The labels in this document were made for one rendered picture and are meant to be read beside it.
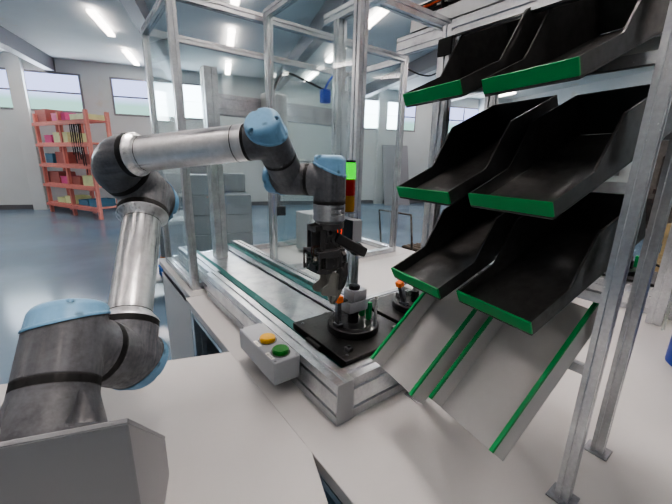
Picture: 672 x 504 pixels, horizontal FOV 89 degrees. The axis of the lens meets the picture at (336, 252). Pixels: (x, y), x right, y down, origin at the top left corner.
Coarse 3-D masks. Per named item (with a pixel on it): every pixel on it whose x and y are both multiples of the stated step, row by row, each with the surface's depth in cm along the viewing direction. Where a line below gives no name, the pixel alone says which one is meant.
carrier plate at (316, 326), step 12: (372, 312) 104; (300, 324) 96; (312, 324) 96; (324, 324) 96; (384, 324) 97; (312, 336) 89; (324, 336) 89; (384, 336) 90; (324, 348) 85; (336, 348) 84; (360, 348) 84; (372, 348) 84; (336, 360) 81; (348, 360) 79
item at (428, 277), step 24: (456, 216) 73; (480, 216) 76; (504, 216) 61; (432, 240) 71; (456, 240) 72; (480, 240) 69; (504, 240) 62; (408, 264) 70; (432, 264) 68; (456, 264) 65; (480, 264) 61; (432, 288) 58
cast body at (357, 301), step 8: (344, 288) 92; (352, 288) 90; (360, 288) 91; (344, 296) 92; (352, 296) 89; (360, 296) 90; (344, 304) 91; (352, 304) 89; (360, 304) 91; (352, 312) 90
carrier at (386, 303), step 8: (408, 288) 120; (384, 296) 117; (392, 296) 117; (408, 296) 112; (416, 296) 107; (384, 304) 110; (392, 304) 109; (400, 304) 106; (408, 304) 105; (384, 312) 104; (392, 312) 105; (400, 312) 105; (392, 320) 101
